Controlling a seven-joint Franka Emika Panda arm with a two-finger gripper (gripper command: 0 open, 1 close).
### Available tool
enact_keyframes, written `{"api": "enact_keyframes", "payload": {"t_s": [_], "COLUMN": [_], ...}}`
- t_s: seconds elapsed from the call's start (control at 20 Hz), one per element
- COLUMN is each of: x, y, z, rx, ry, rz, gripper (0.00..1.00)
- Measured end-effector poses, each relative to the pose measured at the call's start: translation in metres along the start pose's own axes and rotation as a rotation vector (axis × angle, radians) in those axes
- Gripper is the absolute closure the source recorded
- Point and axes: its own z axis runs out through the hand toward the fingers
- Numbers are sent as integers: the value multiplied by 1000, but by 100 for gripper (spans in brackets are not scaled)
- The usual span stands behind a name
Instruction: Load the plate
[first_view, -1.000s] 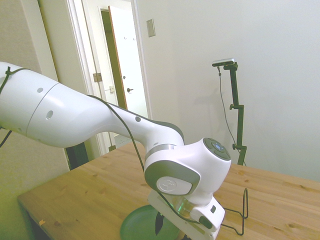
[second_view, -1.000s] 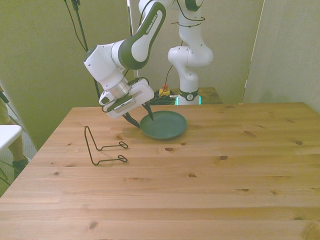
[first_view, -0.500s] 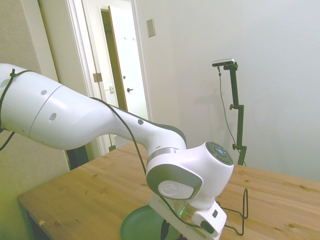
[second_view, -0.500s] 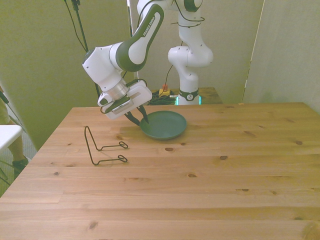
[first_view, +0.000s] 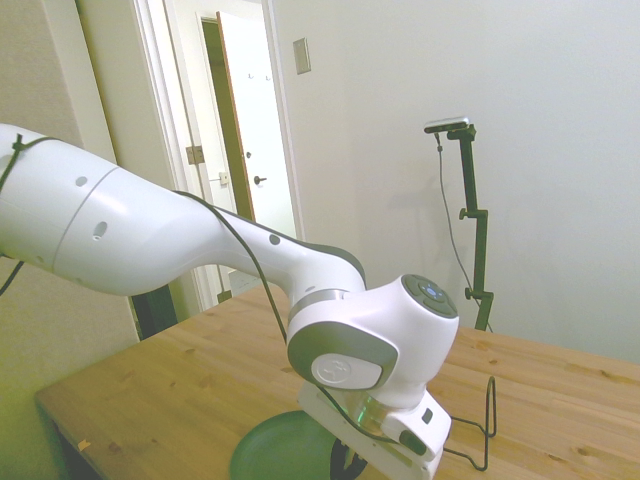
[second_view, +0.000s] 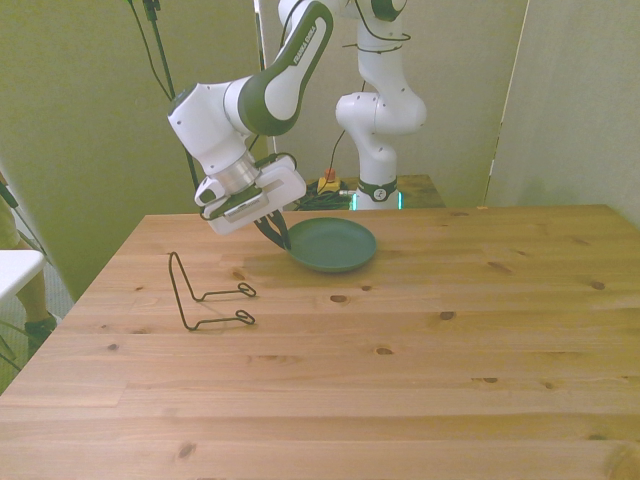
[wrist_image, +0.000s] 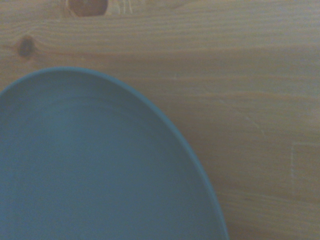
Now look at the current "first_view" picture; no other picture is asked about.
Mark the white door frame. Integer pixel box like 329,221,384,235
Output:
132,0,307,311

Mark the grey stereo camera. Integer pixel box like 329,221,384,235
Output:
423,116,472,136

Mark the black wire plate stand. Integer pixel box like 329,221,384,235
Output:
442,375,499,473

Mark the black camera stand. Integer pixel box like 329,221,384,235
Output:
444,125,496,332

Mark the white door with wood edge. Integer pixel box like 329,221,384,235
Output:
214,10,297,239

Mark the round dark green plate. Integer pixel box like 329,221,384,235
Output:
228,409,347,480

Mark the white light switch plate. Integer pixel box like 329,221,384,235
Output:
292,37,313,77

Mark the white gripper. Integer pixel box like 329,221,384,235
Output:
297,383,454,480

